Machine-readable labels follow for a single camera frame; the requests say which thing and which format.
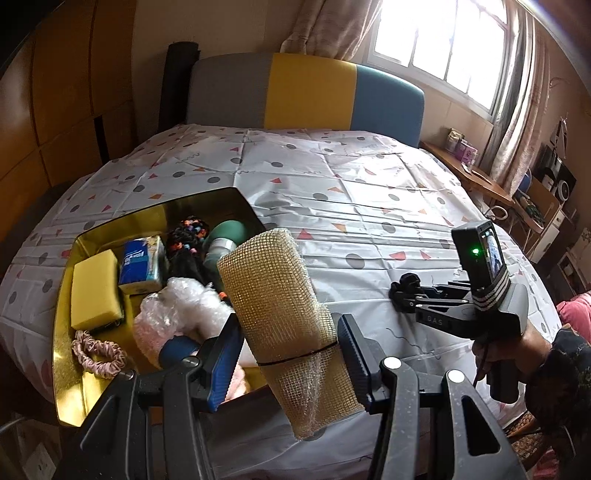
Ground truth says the clear bubble wrap bundle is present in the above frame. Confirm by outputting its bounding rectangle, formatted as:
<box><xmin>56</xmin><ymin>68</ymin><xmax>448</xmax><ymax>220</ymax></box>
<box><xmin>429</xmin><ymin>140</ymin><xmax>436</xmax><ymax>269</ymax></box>
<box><xmin>134</xmin><ymin>277</ymin><xmax>238</xmax><ymax>370</ymax></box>

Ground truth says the patterned white bed sheet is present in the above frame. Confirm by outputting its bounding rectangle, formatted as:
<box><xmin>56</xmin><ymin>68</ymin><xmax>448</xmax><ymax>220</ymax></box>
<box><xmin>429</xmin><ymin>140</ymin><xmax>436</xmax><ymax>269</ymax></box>
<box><xmin>0</xmin><ymin>122</ymin><xmax>561</xmax><ymax>462</ymax></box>

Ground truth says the wooden wardrobe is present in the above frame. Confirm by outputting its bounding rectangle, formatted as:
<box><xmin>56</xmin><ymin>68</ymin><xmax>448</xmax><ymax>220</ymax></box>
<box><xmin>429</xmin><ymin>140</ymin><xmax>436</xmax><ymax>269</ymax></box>
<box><xmin>0</xmin><ymin>0</ymin><xmax>139</xmax><ymax>241</ymax></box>

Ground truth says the pink scrunchie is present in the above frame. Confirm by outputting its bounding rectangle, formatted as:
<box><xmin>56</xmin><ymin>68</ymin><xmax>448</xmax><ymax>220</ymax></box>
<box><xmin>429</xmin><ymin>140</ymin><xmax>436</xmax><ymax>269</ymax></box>
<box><xmin>71</xmin><ymin>330</ymin><xmax>129</xmax><ymax>380</ymax></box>

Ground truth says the beige mesh sponge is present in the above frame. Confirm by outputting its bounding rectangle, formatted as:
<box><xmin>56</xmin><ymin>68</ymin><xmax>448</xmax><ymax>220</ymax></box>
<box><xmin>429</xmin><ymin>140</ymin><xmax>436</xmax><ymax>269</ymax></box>
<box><xmin>217</xmin><ymin>228</ymin><xmax>365</xmax><ymax>441</ymax></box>

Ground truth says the black speaker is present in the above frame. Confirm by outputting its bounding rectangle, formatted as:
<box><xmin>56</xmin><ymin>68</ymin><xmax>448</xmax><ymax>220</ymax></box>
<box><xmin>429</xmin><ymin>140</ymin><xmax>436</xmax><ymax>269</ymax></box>
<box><xmin>538</xmin><ymin>144</ymin><xmax>578</xmax><ymax>204</ymax></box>

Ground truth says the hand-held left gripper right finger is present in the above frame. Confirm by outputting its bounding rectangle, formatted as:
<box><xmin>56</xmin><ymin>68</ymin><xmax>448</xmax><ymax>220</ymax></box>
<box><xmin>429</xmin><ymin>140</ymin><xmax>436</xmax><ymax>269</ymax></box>
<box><xmin>337</xmin><ymin>314</ymin><xmax>527</xmax><ymax>480</ymax></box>

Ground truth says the pink cloth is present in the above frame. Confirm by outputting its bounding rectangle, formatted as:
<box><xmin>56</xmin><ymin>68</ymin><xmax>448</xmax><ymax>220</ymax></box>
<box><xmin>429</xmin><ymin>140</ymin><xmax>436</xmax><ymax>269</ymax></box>
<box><xmin>556</xmin><ymin>291</ymin><xmax>591</xmax><ymax>337</ymax></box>

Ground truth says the beige striped curtain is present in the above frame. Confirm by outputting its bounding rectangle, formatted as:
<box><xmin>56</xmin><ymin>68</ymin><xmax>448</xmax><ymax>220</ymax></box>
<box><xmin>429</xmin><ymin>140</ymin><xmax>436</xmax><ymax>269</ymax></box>
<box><xmin>480</xmin><ymin>0</ymin><xmax>550</xmax><ymax>195</ymax></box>

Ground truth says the yellow sponge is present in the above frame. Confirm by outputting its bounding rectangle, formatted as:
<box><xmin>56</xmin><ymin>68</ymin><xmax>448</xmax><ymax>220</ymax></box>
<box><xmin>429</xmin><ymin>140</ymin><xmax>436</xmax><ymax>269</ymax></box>
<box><xmin>70</xmin><ymin>249</ymin><xmax>124</xmax><ymax>330</ymax></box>

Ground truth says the grey yellow blue headboard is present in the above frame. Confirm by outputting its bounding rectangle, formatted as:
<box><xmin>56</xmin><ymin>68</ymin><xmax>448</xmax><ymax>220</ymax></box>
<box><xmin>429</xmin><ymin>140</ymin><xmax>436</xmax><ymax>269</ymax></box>
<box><xmin>186</xmin><ymin>52</ymin><xmax>426</xmax><ymax>149</ymax></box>

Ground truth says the purple box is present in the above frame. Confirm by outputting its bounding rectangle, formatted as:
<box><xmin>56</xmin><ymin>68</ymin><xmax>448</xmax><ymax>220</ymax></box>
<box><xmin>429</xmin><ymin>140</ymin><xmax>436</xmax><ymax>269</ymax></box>
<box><xmin>455</xmin><ymin>138</ymin><xmax>478</xmax><ymax>164</ymax></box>

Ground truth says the beige patterned curtain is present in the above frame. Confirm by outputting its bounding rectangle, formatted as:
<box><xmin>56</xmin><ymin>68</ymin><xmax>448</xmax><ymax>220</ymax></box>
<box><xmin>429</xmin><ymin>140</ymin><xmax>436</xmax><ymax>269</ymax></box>
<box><xmin>279</xmin><ymin>0</ymin><xmax>384</xmax><ymax>63</ymax></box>

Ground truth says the dark blue soft roll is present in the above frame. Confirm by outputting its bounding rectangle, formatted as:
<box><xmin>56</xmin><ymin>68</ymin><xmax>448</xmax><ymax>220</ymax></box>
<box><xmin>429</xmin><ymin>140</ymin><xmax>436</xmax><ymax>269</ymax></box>
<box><xmin>159</xmin><ymin>336</ymin><xmax>201</xmax><ymax>370</ymax></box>

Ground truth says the gold metal tin box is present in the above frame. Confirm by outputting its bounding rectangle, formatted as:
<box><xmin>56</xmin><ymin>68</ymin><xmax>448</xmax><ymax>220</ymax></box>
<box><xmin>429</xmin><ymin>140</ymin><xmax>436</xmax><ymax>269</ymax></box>
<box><xmin>52</xmin><ymin>187</ymin><xmax>269</xmax><ymax>418</ymax></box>

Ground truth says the blue tissue packet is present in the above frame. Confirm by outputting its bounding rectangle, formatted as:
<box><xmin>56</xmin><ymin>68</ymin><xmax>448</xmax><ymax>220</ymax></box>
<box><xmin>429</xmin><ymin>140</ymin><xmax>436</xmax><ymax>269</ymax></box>
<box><xmin>117</xmin><ymin>235</ymin><xmax>168</xmax><ymax>296</ymax></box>

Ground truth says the cardboard box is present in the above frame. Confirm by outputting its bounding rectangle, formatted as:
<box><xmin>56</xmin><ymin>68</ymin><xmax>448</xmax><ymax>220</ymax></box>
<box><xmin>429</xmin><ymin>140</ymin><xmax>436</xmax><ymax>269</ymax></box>
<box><xmin>515</xmin><ymin>178</ymin><xmax>564</xmax><ymax>232</ymax></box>

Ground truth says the black rolled mat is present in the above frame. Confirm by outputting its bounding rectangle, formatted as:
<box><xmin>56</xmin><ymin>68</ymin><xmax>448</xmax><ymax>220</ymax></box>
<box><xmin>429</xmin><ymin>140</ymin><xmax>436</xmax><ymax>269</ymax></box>
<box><xmin>158</xmin><ymin>41</ymin><xmax>200</xmax><ymax>134</ymax></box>

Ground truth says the black braided beaded wig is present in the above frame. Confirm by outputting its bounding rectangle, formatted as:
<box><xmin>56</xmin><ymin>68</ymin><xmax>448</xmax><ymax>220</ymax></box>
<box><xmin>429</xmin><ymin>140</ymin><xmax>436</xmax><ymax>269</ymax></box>
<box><xmin>165</xmin><ymin>213</ymin><xmax>232</xmax><ymax>305</ymax></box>

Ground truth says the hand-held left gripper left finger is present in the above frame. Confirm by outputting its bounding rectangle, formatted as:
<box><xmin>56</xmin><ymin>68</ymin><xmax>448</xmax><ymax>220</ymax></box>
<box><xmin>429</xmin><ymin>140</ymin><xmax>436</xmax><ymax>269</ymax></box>
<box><xmin>53</xmin><ymin>314</ymin><xmax>245</xmax><ymax>480</ymax></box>

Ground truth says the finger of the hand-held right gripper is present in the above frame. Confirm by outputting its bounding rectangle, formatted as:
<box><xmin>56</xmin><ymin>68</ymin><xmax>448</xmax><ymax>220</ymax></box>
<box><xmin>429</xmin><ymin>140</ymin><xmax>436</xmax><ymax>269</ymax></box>
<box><xmin>431</xmin><ymin>279</ymin><xmax>472</xmax><ymax>296</ymax></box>
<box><xmin>389</xmin><ymin>272</ymin><xmax>468</xmax><ymax>315</ymax></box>

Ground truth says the black cable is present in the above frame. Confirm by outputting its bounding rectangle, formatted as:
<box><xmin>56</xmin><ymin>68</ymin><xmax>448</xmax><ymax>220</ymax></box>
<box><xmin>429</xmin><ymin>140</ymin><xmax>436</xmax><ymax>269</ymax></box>
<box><xmin>473</xmin><ymin>342</ymin><xmax>491</xmax><ymax>385</ymax></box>

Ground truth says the person's right hand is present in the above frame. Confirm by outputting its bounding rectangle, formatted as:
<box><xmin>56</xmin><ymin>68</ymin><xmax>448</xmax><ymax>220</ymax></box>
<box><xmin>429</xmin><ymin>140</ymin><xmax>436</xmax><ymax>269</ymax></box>
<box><xmin>471</xmin><ymin>325</ymin><xmax>552</xmax><ymax>384</ymax></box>

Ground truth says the green cap bottle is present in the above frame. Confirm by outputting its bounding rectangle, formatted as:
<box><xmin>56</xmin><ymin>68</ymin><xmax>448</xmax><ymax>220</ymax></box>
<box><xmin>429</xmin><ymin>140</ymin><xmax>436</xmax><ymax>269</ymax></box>
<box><xmin>203</xmin><ymin>220</ymin><xmax>252</xmax><ymax>266</ymax></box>

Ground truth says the window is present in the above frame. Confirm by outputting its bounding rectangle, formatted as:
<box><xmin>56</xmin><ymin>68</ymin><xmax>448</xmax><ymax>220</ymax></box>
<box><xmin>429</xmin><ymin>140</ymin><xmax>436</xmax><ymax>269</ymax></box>
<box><xmin>372</xmin><ymin>0</ymin><xmax>518</xmax><ymax>116</ymax></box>

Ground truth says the white drawer cabinet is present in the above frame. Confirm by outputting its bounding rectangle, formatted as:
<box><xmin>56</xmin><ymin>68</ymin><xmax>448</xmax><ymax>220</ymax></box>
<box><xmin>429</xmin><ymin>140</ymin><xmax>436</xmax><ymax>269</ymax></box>
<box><xmin>529</xmin><ymin>210</ymin><xmax>568</xmax><ymax>264</ymax></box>

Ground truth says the wooden side shelf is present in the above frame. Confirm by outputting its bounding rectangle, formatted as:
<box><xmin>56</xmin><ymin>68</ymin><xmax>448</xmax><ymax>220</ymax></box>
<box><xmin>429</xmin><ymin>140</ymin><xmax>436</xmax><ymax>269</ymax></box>
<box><xmin>420</xmin><ymin>141</ymin><xmax>515</xmax><ymax>206</ymax></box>

